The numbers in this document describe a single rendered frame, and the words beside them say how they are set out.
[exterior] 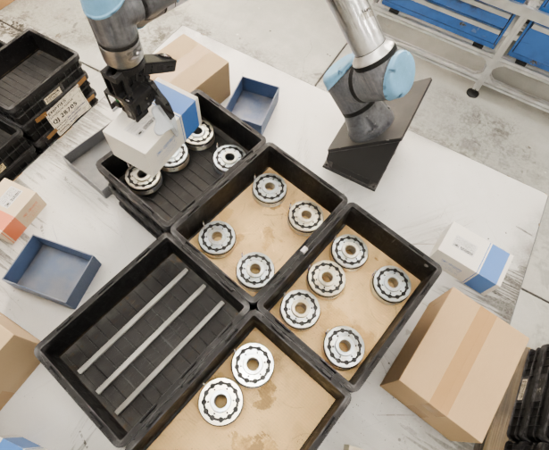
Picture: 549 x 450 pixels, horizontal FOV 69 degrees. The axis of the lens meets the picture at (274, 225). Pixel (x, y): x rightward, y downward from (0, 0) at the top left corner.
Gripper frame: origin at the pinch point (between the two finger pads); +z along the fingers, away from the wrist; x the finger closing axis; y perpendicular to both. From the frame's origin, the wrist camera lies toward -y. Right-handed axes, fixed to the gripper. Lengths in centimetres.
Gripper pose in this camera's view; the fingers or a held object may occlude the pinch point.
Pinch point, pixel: (153, 120)
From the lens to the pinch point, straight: 101.9
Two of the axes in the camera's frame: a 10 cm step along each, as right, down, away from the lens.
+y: -5.0, 7.6, -4.1
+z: -0.5, 4.4, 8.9
